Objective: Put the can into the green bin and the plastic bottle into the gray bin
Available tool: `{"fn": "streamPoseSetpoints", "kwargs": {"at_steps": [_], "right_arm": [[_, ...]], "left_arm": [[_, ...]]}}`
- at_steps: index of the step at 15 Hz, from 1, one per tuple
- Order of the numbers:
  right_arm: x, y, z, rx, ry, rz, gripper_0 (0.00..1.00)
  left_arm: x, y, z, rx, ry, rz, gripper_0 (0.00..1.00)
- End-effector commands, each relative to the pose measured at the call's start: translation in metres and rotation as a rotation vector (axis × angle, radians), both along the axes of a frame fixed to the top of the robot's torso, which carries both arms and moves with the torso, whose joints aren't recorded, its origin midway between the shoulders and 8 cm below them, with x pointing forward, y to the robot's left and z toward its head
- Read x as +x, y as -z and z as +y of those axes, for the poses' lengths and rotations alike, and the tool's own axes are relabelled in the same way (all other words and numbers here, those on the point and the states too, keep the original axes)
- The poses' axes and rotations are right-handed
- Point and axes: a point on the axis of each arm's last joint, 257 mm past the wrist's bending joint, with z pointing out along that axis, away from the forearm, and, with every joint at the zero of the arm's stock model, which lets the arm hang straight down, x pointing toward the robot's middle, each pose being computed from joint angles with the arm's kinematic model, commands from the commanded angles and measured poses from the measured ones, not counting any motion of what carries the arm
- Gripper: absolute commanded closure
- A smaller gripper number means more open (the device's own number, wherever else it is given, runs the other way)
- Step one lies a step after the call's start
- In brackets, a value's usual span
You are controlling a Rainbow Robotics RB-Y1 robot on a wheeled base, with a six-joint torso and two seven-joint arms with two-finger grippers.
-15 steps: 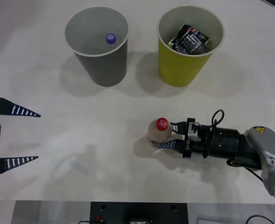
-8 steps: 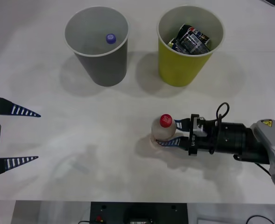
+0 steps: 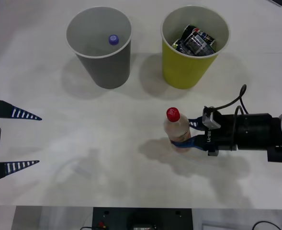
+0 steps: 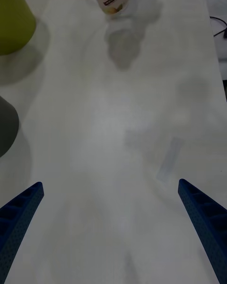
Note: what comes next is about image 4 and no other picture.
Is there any grey plastic bin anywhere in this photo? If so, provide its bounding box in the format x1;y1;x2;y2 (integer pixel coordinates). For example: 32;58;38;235
0;95;19;158

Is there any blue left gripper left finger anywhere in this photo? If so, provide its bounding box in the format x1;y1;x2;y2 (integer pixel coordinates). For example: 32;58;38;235
0;181;45;284

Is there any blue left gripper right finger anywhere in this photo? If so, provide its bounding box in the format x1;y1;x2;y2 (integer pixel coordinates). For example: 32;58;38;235
178;178;227;284

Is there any yellow-green plastic bin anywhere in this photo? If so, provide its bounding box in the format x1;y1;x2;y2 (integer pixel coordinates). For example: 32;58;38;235
0;0;37;56

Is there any black cable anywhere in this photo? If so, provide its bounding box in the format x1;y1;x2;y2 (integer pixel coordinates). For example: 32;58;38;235
210;16;227;38

